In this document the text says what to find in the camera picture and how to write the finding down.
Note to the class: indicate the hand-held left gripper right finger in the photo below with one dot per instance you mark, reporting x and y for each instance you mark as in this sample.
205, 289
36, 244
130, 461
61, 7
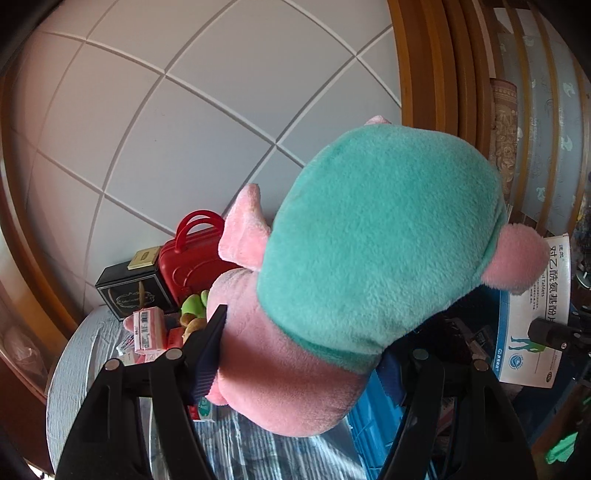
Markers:
390, 378

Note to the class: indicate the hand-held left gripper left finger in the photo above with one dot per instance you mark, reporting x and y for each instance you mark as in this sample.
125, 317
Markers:
210, 360

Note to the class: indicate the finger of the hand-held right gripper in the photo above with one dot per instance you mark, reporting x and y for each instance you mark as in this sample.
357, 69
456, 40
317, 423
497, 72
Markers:
549, 332

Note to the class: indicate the large white blue medicine box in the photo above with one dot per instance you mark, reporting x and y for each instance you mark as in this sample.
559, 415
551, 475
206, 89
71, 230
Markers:
521, 323

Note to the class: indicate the blue plastic crate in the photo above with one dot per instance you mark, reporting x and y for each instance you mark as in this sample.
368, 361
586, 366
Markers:
369, 438

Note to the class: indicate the pink pig plush teal dress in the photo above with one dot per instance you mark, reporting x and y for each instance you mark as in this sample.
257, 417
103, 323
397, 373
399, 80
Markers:
378, 230

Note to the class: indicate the brown teddy bear plush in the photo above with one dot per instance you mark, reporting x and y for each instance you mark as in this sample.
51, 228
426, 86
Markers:
194, 325

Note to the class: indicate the red green medicine box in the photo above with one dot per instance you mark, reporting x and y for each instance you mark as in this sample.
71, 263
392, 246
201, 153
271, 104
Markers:
205, 410

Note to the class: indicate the green plush toy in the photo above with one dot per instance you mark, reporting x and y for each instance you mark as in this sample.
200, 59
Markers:
191, 304

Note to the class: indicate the red hard-shell suitcase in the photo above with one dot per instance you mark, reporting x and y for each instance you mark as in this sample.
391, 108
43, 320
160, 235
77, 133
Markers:
194, 263

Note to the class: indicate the black gift bag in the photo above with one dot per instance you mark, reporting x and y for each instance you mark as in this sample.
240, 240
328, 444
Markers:
129, 290

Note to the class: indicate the green cloth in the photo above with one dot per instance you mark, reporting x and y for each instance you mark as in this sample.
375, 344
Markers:
561, 450

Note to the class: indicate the small gold box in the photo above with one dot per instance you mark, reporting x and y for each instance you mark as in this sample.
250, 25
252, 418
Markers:
143, 258

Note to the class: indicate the frosted glass wardrobe door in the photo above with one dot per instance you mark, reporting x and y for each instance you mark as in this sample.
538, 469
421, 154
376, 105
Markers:
554, 138

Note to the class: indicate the clear plastic bag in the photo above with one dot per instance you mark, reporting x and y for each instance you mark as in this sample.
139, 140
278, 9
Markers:
14, 346

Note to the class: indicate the patterned wall hanging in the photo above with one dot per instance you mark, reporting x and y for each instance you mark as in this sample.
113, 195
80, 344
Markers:
505, 138

